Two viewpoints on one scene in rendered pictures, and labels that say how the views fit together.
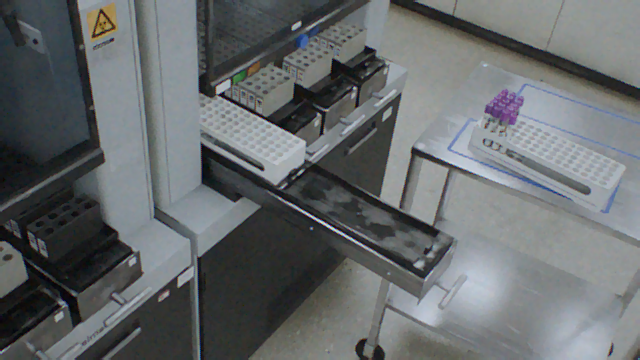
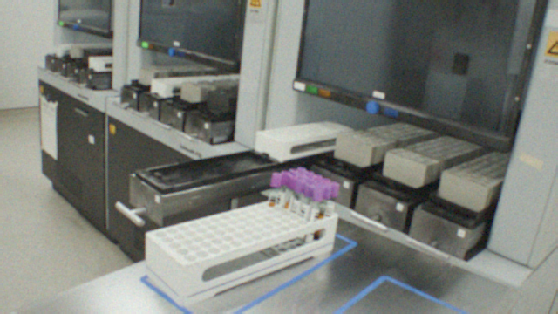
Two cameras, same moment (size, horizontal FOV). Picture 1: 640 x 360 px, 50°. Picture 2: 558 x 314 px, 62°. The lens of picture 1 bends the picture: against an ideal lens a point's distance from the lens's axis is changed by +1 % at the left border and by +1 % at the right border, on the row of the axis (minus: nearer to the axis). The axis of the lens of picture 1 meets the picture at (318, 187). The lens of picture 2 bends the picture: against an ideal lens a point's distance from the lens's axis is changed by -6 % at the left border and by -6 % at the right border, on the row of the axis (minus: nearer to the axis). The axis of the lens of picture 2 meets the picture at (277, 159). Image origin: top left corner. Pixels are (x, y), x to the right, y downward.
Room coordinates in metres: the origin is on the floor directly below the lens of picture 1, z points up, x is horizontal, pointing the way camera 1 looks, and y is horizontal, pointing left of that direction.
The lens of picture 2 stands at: (1.32, -1.10, 1.21)
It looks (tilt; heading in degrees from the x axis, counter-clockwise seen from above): 18 degrees down; 102
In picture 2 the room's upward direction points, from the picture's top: 7 degrees clockwise
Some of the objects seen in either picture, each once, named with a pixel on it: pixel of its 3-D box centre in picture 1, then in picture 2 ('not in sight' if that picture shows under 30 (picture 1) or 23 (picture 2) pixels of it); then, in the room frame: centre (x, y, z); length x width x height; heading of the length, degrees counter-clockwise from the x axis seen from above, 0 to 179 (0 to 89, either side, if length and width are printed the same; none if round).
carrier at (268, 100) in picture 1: (275, 96); (355, 151); (1.26, 0.12, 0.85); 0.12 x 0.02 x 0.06; 150
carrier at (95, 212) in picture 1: (71, 230); (220, 102); (0.78, 0.41, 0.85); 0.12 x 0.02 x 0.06; 149
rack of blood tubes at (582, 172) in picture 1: (543, 157); (248, 242); (1.15, -0.46, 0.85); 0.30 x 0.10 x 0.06; 57
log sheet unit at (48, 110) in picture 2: not in sight; (46, 126); (-0.43, 1.01, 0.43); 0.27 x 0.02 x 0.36; 149
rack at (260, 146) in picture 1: (235, 135); (306, 141); (1.12, 0.19, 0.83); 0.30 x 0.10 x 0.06; 59
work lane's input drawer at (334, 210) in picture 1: (301, 192); (256, 171); (1.03, 0.03, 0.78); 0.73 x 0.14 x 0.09; 59
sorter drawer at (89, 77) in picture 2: not in sight; (146, 74); (0.16, 1.05, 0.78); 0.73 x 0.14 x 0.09; 59
